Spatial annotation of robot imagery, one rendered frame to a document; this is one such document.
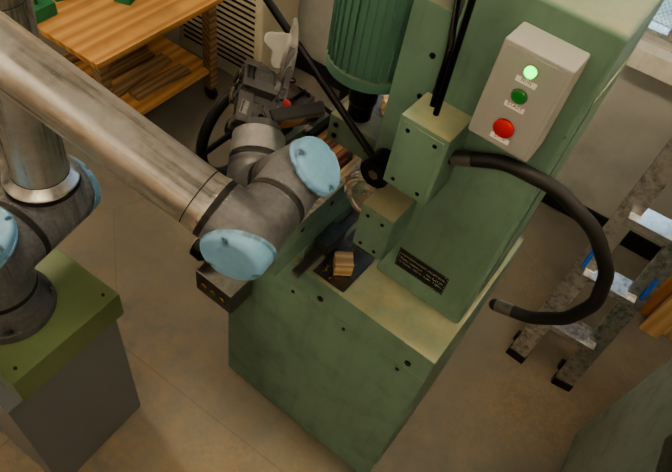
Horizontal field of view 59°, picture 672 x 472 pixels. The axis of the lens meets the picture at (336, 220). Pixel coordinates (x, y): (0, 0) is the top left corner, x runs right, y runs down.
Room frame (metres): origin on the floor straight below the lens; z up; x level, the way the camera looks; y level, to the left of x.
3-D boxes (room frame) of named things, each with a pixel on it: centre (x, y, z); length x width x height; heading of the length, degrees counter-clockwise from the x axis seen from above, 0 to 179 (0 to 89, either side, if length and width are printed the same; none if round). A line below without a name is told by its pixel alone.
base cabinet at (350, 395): (0.93, -0.11, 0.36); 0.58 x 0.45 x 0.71; 63
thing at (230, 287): (0.81, 0.25, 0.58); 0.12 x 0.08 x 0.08; 63
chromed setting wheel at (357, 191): (0.81, -0.06, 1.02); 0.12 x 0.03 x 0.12; 63
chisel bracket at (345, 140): (0.97, -0.02, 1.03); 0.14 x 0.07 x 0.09; 63
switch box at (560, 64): (0.71, -0.22, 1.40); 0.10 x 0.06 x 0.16; 63
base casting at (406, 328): (0.92, -0.11, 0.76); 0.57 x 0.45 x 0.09; 63
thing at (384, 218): (0.75, -0.09, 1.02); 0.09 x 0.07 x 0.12; 153
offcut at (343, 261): (0.78, -0.04, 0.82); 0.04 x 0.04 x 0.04; 12
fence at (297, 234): (0.96, -0.03, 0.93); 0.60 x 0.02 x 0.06; 153
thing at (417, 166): (0.74, -0.12, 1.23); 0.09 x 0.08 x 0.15; 63
